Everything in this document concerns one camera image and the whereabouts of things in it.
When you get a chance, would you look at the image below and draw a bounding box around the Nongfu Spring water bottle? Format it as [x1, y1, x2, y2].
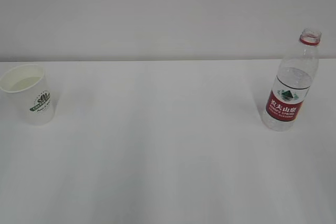
[262, 28, 322, 132]

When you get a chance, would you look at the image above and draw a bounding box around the white paper cup green logo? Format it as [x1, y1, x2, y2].
[1, 63, 55, 125]

